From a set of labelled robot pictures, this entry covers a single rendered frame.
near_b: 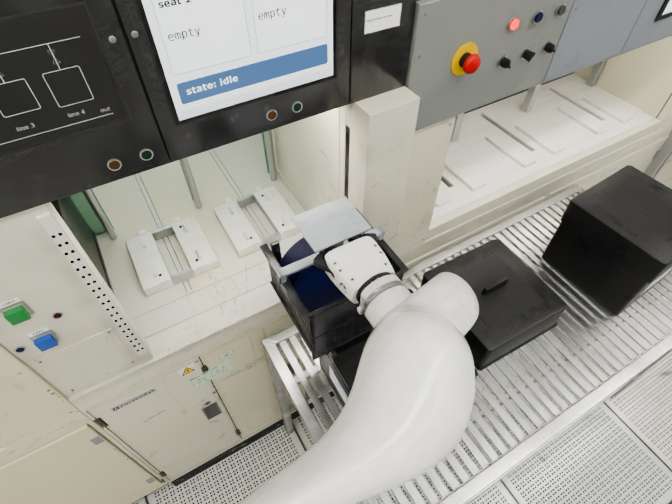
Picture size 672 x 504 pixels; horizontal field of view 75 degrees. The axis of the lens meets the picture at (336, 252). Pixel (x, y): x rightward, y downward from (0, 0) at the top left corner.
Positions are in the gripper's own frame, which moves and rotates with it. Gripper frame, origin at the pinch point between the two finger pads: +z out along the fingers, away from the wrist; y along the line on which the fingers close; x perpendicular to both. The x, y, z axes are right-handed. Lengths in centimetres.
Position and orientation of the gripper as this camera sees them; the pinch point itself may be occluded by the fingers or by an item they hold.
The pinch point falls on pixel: (332, 231)
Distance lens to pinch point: 83.9
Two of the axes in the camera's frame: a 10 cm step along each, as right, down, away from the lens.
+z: -4.9, -6.7, 5.6
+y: 8.7, -3.8, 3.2
